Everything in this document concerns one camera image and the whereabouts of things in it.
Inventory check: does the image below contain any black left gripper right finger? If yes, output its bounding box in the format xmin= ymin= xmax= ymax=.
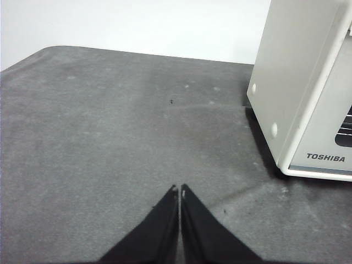
xmin=180 ymin=183 xmax=263 ymax=264

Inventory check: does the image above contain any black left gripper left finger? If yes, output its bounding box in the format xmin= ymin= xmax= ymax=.
xmin=98 ymin=184 xmax=180 ymax=264

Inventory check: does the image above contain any cream Toshiba toaster oven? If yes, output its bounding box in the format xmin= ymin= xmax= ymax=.
xmin=246 ymin=0 xmax=352 ymax=182

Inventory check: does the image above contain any metal wire oven rack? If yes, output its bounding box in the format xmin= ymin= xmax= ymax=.
xmin=337 ymin=107 xmax=352 ymax=138

